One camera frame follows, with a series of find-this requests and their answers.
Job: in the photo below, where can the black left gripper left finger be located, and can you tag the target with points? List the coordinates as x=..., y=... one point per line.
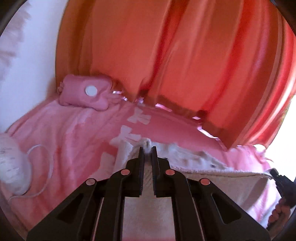
x=94, y=211

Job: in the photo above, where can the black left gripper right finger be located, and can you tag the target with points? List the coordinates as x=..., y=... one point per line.
x=201, y=210

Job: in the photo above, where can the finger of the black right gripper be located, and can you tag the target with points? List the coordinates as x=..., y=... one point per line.
x=285, y=187

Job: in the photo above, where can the cream knitted sweater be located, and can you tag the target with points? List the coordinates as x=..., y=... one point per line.
x=151, y=218

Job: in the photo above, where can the right hand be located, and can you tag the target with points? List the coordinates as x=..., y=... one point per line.
x=279, y=215

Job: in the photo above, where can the pink floral bed blanket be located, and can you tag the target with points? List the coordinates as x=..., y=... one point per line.
x=71, y=144

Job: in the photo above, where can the pink pillow with white dot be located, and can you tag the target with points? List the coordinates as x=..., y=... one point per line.
x=88, y=92

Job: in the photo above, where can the orange red curtain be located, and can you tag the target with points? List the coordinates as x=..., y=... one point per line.
x=231, y=64

